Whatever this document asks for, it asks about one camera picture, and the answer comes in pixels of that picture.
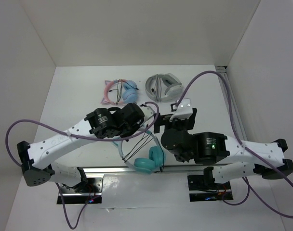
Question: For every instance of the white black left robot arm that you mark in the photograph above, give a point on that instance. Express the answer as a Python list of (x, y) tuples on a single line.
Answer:
[(39, 159)]

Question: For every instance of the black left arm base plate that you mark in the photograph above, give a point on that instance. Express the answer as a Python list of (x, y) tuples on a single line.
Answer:
[(91, 193)]

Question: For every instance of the pink blue cat-ear headphones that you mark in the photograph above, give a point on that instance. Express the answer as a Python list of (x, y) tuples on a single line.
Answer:
[(127, 92)]

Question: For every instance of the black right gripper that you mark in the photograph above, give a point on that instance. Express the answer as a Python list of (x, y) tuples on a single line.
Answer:
[(164, 119)]

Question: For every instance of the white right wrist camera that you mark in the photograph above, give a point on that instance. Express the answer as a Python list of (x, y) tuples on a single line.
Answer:
[(183, 111)]

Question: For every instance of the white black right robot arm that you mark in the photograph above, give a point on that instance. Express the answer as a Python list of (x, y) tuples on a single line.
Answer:
[(224, 157)]

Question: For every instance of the aluminium rail at table front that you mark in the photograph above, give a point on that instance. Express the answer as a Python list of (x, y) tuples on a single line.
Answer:
[(126, 170)]

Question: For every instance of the grey white headphones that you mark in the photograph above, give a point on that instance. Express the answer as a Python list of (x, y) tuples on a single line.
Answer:
[(163, 87)]

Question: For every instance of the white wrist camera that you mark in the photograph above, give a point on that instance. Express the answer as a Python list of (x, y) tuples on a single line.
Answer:
[(183, 111), (151, 112)]

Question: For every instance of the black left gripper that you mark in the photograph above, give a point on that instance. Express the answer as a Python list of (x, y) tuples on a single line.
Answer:
[(136, 126)]

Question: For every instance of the teal cat-ear headphones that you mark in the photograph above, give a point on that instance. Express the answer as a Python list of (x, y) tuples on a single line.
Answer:
[(145, 166)]

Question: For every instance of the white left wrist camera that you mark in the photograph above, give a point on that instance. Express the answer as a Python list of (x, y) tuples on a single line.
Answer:
[(151, 112)]

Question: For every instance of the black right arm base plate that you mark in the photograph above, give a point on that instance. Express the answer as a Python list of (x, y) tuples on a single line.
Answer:
[(199, 191)]

